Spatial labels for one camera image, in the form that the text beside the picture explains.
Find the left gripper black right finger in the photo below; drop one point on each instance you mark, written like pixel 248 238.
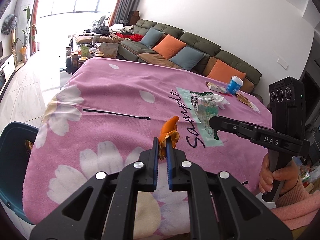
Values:
pixel 219 206

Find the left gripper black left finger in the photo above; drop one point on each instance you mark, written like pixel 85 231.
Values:
pixel 105 206

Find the white tissue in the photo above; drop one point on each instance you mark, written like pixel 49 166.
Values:
pixel 220 101

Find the green clear snack wrapper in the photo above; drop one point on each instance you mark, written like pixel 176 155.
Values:
pixel 205 108

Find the orange peel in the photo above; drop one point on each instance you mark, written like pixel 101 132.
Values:
pixel 168 132

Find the pink sleeve right forearm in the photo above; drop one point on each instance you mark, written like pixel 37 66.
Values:
pixel 297 208

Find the teal trash bin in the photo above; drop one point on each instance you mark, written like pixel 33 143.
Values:
pixel 16 140

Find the right hand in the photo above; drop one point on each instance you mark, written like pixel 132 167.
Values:
pixel 289 175

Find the brown paper wrapper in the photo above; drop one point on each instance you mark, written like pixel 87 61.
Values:
pixel 243 99

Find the blue paper coffee cup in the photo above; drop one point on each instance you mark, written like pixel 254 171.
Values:
pixel 234 85

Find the beige snack packet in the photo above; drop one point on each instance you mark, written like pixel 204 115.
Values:
pixel 213 87

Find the orange cushion near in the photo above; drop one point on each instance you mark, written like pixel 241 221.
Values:
pixel 223 72

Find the orange cushion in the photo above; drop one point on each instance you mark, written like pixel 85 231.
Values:
pixel 223 72
pixel 169 47

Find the pink floral blanket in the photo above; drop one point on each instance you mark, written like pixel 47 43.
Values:
pixel 109 112

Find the grey blue cushion near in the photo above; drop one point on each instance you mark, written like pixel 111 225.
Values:
pixel 187 58

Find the grey blue cushion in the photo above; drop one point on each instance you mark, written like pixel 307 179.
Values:
pixel 151 37
pixel 187 58

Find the orange cushion far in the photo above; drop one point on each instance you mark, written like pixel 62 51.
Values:
pixel 169 47

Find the glass coffee table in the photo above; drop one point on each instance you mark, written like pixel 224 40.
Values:
pixel 75 58

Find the dark green sectional sofa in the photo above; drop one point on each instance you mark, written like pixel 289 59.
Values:
pixel 137 52

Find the grey blue cushion far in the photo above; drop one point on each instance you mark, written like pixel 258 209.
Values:
pixel 151 37

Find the left orange grey curtain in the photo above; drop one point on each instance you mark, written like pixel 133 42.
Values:
pixel 32 42

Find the orange grey curtain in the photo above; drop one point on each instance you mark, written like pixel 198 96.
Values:
pixel 32 42
pixel 126 2

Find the tall potted plant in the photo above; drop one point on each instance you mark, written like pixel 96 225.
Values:
pixel 23 33

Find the right orange grey curtain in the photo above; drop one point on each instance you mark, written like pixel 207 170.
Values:
pixel 126 2

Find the white standing air conditioner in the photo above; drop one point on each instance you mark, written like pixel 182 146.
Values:
pixel 19 4

